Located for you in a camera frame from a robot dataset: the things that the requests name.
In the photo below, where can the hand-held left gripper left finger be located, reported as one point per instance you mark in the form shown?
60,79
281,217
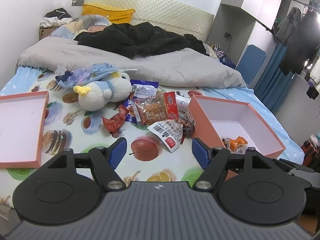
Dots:
117,152

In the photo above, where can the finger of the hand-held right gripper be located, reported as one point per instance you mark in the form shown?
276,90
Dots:
292,166

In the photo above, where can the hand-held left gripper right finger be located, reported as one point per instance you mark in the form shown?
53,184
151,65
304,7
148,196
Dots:
200,152

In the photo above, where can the pink cardboard box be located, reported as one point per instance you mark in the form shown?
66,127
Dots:
207,130

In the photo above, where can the clear red label snack packet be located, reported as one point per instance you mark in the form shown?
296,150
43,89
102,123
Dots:
152,110

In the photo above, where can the red suitcase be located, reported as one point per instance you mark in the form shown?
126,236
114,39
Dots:
311,152

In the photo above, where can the dark red snack packet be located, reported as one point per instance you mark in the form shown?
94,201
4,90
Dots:
188,122

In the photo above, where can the white barcode snack packet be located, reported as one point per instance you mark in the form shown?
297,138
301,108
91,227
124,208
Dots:
167,132

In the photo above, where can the orange snack packet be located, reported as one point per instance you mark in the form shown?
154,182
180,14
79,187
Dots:
237,143

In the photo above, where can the blue star bed sheet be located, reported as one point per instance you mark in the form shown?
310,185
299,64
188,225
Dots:
270,120

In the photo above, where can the white spray bottle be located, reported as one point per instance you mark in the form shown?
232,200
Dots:
182,102

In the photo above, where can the white blue plush duck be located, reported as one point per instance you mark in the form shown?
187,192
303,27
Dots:
100,97

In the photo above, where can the crumpled blue plastic bag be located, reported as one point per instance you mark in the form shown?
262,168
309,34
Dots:
75,77

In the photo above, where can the blue curtain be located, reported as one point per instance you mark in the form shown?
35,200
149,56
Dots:
272,80

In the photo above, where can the grey duvet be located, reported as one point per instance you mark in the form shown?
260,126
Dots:
162,67

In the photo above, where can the cluttered nightstand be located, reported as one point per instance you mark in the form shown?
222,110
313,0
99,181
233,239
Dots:
222,55

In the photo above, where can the pink box lid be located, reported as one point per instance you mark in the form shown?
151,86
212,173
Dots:
17,130

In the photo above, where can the blue chair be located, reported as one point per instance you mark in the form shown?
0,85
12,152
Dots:
250,60

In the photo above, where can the black garment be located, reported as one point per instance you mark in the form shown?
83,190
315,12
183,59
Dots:
196,45

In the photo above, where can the black fuzzy blanket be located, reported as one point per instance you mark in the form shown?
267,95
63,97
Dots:
140,40

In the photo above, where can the black hanging coat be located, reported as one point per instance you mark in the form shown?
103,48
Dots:
302,45

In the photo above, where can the cartoon print pillow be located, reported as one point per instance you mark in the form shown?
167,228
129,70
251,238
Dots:
65,28

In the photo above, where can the brown cardboard box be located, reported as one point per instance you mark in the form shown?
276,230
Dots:
46,32

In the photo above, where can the yellow pillow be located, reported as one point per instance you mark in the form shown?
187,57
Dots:
107,12

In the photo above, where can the grey hanging jacket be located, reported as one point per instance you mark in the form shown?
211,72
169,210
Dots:
287,25

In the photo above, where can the white wardrobe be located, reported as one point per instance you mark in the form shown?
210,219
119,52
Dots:
245,12

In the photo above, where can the cream padded headboard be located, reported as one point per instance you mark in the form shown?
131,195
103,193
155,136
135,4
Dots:
162,10

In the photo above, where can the pile of clothes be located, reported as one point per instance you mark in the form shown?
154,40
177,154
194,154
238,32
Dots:
56,17

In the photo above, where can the black wall charger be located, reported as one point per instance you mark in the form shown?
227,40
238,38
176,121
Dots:
227,35

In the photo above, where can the grey wall switch panel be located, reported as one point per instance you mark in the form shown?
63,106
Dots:
77,3

